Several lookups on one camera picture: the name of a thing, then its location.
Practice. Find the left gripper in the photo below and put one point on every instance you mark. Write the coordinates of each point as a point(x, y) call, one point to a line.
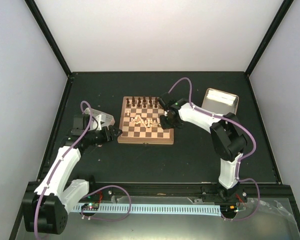
point(111, 137)

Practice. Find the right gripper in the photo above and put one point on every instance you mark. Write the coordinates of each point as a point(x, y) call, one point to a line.
point(164, 125)

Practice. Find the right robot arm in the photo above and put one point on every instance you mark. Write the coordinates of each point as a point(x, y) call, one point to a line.
point(228, 139)

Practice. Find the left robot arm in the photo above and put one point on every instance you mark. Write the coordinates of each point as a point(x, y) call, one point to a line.
point(46, 209)

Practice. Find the pile of white chess pieces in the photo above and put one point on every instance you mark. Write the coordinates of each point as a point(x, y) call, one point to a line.
point(145, 122)

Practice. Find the wooden chess board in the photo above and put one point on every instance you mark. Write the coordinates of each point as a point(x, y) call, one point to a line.
point(137, 134)

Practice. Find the row of dark chess pieces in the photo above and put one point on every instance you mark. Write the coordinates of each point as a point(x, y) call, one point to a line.
point(141, 102)

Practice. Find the small circuit board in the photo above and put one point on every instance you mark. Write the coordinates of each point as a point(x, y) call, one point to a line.
point(92, 206)

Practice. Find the gold metal tin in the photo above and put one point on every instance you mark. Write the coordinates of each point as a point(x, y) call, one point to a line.
point(219, 102)

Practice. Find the white slotted cable duct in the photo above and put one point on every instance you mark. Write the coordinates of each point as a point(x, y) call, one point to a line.
point(162, 209)

